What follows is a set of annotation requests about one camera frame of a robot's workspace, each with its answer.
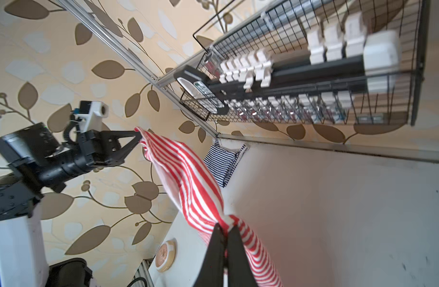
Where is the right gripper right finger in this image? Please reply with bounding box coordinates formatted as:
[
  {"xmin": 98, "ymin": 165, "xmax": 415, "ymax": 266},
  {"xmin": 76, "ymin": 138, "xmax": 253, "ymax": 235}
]
[{"xmin": 226, "ymin": 226, "xmax": 258, "ymax": 287}]

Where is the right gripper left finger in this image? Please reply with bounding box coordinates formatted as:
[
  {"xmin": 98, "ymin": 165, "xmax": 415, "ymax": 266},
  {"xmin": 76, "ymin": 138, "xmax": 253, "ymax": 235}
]
[{"xmin": 193, "ymin": 224, "xmax": 227, "ymax": 287}]

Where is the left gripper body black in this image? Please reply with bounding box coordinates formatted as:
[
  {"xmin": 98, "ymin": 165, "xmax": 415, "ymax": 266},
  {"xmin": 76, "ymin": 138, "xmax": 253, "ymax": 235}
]
[{"xmin": 74, "ymin": 130, "xmax": 121, "ymax": 169}]

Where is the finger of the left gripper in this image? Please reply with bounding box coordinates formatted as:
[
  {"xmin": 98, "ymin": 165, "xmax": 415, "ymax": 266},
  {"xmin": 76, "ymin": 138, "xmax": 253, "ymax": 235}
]
[{"xmin": 111, "ymin": 131, "xmax": 142, "ymax": 166}]

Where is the red white striped tank top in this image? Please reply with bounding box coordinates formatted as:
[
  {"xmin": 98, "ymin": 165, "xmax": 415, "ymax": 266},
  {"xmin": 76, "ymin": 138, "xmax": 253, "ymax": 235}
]
[{"xmin": 135, "ymin": 127, "xmax": 282, "ymax": 287}]

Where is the blue white striped tank top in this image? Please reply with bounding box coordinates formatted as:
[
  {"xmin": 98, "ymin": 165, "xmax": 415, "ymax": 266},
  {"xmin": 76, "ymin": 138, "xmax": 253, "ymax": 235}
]
[{"xmin": 203, "ymin": 139, "xmax": 249, "ymax": 188}]

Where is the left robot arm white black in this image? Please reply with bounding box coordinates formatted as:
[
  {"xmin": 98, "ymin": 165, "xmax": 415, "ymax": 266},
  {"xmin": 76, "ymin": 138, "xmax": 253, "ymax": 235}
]
[{"xmin": 0, "ymin": 123, "xmax": 142, "ymax": 287}]

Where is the black white tool rack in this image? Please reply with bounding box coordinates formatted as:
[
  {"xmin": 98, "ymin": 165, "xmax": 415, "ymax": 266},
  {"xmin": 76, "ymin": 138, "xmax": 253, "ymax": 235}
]
[{"xmin": 174, "ymin": 12, "xmax": 401, "ymax": 115}]

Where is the black wire basket back wall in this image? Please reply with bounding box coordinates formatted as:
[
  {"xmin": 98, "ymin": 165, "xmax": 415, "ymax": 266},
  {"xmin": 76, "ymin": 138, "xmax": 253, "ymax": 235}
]
[{"xmin": 174, "ymin": 1, "xmax": 430, "ymax": 130}]

